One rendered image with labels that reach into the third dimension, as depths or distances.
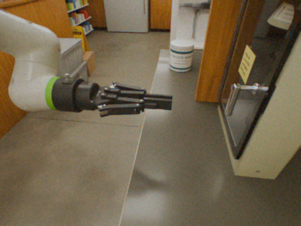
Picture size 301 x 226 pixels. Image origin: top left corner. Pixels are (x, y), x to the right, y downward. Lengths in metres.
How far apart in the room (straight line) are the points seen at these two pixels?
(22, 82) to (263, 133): 0.59
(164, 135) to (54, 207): 1.23
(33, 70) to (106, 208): 1.23
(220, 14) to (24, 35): 0.58
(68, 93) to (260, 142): 0.48
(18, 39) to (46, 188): 1.43
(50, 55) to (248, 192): 0.65
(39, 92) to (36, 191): 1.39
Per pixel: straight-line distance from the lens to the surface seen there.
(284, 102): 0.45
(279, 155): 0.57
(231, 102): 0.47
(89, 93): 0.47
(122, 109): 0.44
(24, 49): 0.56
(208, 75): 0.79
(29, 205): 1.81
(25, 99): 0.55
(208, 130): 0.71
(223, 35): 0.74
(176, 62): 1.06
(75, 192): 1.71
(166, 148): 0.62
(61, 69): 2.49
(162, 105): 0.46
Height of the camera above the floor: 1.41
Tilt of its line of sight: 38 degrees down
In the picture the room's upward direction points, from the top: straight up
